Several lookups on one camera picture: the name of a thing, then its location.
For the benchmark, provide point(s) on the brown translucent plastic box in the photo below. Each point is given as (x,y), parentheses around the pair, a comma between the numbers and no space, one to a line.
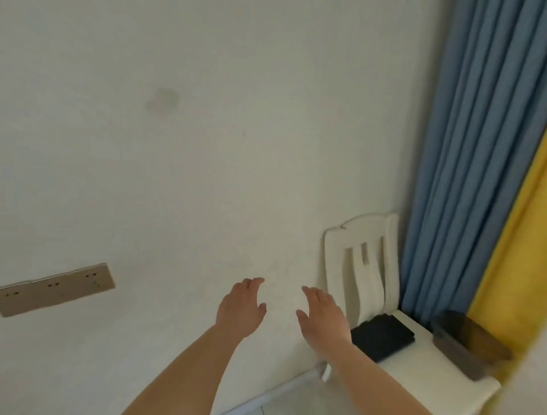
(468,344)

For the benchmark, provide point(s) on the person's right forearm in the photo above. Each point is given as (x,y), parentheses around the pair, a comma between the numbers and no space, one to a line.
(376,380)

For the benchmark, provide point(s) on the person's left hand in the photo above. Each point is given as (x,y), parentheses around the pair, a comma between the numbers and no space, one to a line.
(239,310)

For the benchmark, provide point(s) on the yellow curtain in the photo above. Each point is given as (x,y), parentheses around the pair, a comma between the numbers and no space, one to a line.
(517,265)

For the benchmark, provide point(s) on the white wooden chair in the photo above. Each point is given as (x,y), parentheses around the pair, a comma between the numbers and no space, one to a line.
(384,299)

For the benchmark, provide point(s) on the blue curtain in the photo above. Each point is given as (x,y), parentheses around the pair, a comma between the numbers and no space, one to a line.
(466,171)

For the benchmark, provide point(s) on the person's left thumb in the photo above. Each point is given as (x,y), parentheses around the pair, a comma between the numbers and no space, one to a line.
(261,310)

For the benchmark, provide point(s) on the black folded cloth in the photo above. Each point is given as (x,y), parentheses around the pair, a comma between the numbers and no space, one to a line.
(381,337)

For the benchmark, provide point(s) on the person's left forearm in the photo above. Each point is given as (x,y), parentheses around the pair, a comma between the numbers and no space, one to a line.
(179,372)

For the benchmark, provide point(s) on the person's right hand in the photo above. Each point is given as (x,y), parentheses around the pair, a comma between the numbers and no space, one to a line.
(327,318)

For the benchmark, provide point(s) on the beige wall socket panel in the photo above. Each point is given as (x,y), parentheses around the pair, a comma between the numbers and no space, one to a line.
(55,289)

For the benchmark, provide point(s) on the person's right thumb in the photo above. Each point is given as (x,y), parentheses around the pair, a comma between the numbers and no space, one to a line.
(302,320)

